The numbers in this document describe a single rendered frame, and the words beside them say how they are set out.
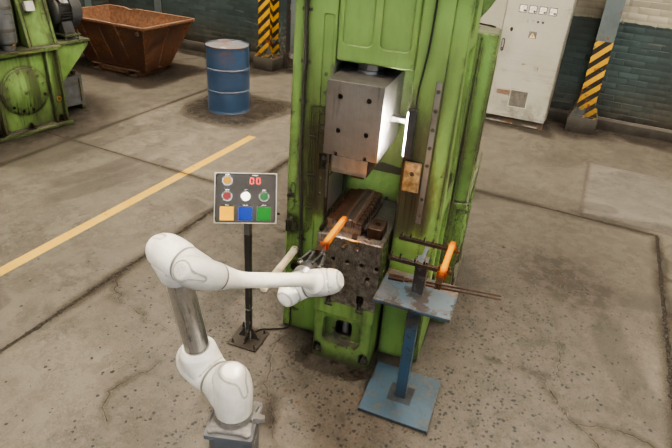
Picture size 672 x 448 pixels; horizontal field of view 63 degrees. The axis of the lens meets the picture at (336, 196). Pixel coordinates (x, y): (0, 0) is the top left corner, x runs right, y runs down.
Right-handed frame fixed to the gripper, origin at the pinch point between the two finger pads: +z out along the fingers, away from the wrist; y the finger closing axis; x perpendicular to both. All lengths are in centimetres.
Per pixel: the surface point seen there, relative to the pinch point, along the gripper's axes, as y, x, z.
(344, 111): -7, 54, 45
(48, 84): -440, -59, 267
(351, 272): 6, -37, 37
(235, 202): -59, -1, 24
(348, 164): -3, 26, 44
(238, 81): -276, -68, 417
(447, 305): 62, -31, 23
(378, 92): 9, 67, 45
